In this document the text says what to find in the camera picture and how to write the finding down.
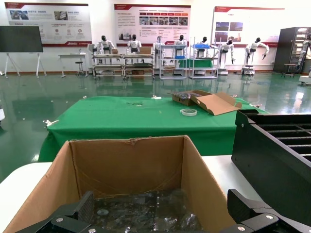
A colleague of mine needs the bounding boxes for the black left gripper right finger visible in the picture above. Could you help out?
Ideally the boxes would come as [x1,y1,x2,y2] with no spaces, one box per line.
[220,188,311,233]

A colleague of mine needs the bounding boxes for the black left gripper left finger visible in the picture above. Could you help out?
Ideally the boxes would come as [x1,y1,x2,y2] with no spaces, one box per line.
[14,190,103,233]

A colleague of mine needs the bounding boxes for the translucent antistatic bag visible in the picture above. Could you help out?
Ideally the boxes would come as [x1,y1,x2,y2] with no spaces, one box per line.
[93,189,204,233]

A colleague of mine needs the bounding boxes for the black slotted container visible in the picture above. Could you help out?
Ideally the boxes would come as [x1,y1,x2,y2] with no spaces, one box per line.
[231,109,311,226]

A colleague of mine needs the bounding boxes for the open brown cardboard box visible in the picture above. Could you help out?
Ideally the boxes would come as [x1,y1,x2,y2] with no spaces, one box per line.
[3,135,238,233]

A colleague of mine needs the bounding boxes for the green tablecloth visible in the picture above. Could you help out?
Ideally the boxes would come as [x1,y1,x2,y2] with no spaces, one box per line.
[38,96,269,163]

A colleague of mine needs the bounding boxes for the flat carton with open lid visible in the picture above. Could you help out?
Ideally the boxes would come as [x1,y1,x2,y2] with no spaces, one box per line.
[172,90,243,117]

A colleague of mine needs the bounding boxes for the clear tape roll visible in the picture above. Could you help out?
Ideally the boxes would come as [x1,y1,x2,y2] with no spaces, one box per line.
[179,108,198,117]

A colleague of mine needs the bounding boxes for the black mesh packing material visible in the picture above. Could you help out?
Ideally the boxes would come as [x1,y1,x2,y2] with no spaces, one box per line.
[173,91,203,100]

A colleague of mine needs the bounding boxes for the black round stool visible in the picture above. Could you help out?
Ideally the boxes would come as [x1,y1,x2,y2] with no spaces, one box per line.
[75,61,85,77]

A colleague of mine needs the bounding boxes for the small dark side table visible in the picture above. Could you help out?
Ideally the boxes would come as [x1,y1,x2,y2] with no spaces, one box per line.
[283,63,296,78]

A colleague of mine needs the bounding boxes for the metal tube workbench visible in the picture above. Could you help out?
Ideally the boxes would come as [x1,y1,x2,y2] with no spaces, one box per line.
[123,52,156,80]
[91,52,126,80]

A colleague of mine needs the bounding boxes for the small white table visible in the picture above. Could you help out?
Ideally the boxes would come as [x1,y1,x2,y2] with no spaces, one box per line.
[58,52,88,79]

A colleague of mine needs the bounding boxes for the tall black cabinet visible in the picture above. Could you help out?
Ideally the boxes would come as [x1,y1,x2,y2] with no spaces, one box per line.
[273,27,311,73]

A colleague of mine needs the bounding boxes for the black display on tripod stand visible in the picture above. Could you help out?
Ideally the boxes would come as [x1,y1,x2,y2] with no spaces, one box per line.
[0,25,47,79]

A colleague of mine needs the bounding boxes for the white wire shelving rack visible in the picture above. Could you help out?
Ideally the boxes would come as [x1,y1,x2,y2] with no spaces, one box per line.
[158,37,188,80]
[189,37,219,80]

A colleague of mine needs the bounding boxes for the wall poster with blue photos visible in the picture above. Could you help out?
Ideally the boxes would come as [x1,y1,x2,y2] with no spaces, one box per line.
[211,6,285,49]

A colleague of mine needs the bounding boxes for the wall poster with red bar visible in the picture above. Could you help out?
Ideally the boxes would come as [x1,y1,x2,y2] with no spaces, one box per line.
[4,2,92,47]

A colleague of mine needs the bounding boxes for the wall poster with photo row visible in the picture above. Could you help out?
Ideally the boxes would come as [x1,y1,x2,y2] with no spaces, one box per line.
[114,3,191,47]

